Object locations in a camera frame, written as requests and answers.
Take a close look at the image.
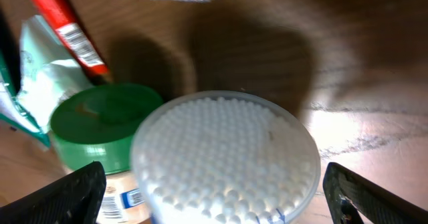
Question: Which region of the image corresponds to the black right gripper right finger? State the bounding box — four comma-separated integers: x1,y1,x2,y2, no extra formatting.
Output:
322,162,427,224

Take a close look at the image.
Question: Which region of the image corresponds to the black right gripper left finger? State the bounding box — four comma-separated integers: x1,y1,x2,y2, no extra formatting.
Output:
1,161,106,224

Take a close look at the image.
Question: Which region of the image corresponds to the green lid white jar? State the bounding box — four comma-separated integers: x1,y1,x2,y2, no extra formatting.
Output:
49,82,165,224

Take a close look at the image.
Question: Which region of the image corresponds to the teal white wipes packet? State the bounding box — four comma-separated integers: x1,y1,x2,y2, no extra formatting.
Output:
1,15,92,148

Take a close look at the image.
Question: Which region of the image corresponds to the white blue label tub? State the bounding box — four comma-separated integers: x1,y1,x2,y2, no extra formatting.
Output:
130,91,320,223

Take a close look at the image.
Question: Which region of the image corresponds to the red stick sachet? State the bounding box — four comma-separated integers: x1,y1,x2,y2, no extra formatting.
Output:
32,0,111,82

